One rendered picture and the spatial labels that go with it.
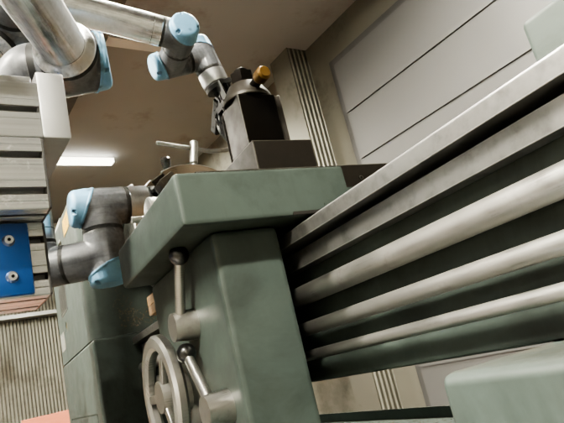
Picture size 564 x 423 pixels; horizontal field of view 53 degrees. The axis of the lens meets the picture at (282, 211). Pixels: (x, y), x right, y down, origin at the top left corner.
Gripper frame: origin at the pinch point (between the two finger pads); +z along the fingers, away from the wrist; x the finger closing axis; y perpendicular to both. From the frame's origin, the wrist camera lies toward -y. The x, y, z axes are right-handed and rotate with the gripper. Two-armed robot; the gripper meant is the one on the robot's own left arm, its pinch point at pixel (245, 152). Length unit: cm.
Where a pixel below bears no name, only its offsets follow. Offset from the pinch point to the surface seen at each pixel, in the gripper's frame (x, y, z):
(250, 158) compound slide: -39, 63, 20
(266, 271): -51, 74, 36
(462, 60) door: 270, -114, -52
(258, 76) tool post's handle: -32, 64, 8
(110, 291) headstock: -46, -10, 21
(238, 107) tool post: -35, 60, 11
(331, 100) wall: 272, -257, -102
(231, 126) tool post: -35, 56, 12
